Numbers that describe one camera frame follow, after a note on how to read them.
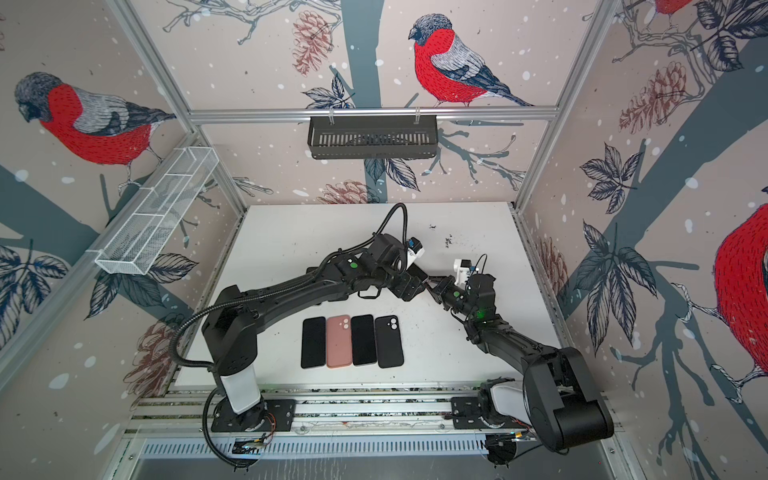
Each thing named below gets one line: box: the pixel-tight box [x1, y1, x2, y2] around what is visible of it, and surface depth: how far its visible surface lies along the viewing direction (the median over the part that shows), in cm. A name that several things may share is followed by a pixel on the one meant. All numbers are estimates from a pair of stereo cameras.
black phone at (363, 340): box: [351, 314, 377, 366], surface depth 88 cm
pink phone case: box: [326, 315, 352, 368], surface depth 87 cm
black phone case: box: [375, 315, 404, 368], surface depth 88 cm
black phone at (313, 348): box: [301, 317, 326, 369], surface depth 87 cm
